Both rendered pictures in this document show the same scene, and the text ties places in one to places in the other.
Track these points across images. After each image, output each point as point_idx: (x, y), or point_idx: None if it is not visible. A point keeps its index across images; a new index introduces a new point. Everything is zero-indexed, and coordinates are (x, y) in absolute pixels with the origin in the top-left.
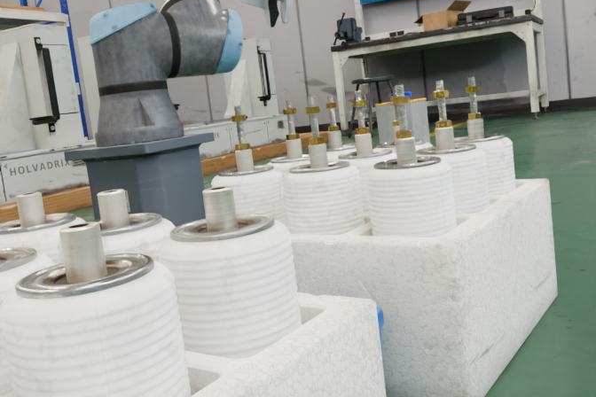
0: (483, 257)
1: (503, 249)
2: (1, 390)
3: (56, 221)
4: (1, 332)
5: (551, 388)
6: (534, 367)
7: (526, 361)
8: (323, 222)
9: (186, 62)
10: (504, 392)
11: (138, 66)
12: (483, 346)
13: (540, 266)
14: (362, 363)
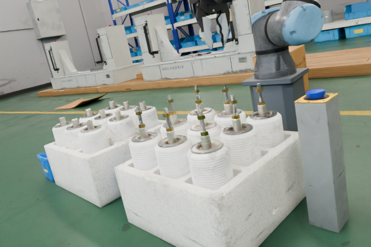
0: (132, 184)
1: (147, 192)
2: None
3: (136, 111)
4: None
5: (129, 243)
6: (148, 243)
7: (154, 242)
8: None
9: (274, 41)
10: (137, 231)
11: (256, 44)
12: (134, 211)
13: (196, 234)
14: (85, 168)
